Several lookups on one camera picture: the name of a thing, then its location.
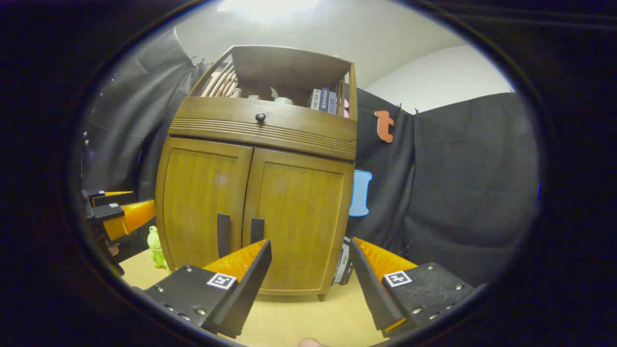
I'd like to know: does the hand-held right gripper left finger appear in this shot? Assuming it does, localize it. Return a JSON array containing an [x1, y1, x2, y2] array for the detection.
[[144, 239, 272, 339]]

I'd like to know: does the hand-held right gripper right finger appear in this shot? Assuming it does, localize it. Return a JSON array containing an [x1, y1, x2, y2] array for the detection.
[[349, 237, 477, 339]]

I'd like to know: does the wooden shoe cabinet door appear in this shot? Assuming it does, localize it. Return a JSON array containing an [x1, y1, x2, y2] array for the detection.
[[242, 148, 356, 295], [157, 136, 254, 271]]

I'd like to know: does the wooden double-door shoe cabinet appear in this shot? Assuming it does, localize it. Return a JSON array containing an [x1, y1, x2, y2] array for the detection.
[[155, 45, 358, 302]]

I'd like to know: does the green frog toy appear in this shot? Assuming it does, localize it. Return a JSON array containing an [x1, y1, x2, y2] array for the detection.
[[147, 226, 169, 270]]

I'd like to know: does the white cover book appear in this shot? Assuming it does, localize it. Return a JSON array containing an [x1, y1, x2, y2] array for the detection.
[[333, 237, 351, 286]]

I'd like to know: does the black backdrop cloth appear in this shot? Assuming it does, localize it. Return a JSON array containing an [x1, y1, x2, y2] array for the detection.
[[82, 27, 540, 290]]

